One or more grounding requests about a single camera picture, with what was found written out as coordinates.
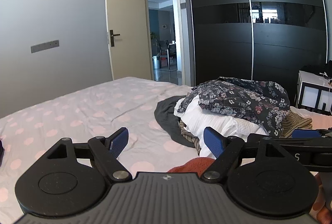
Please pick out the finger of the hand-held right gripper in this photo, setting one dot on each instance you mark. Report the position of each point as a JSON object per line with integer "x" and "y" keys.
{"x": 304, "y": 133}

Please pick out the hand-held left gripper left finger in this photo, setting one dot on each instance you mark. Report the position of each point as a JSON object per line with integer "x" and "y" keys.
{"x": 118, "y": 142}

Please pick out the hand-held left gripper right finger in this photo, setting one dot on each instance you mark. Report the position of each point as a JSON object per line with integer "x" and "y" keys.
{"x": 214, "y": 142}

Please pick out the dark floral pants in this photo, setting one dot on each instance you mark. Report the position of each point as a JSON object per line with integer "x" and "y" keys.
{"x": 233, "y": 99}

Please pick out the person's right hand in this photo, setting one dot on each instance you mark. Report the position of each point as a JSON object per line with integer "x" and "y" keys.
{"x": 324, "y": 215}

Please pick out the tan striped garment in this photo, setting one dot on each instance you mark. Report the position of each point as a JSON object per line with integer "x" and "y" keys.
{"x": 295, "y": 123}

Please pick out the white garment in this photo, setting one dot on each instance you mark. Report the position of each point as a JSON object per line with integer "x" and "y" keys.
{"x": 207, "y": 117}

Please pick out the red towel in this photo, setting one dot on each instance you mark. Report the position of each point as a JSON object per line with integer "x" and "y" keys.
{"x": 192, "y": 164}

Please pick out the white bedside cabinet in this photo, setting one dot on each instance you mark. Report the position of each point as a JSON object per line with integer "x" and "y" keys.
{"x": 308, "y": 94}

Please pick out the bed with pink dotted sheet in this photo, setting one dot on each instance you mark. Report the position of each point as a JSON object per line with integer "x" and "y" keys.
{"x": 77, "y": 115}

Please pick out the dark grey garment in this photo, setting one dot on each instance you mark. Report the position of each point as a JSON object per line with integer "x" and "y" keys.
{"x": 166, "y": 115}

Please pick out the silver trash can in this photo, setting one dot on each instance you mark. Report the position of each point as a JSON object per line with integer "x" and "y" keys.
{"x": 156, "y": 63}

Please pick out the dark dining chair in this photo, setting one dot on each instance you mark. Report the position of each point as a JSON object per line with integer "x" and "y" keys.
{"x": 164, "y": 50}

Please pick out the green houseplant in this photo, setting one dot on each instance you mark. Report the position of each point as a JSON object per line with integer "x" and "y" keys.
{"x": 154, "y": 38}

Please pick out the black sliding wardrobe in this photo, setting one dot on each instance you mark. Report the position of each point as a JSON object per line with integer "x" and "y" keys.
{"x": 220, "y": 32}

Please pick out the cream door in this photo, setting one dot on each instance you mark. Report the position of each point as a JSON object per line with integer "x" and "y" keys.
{"x": 124, "y": 19}

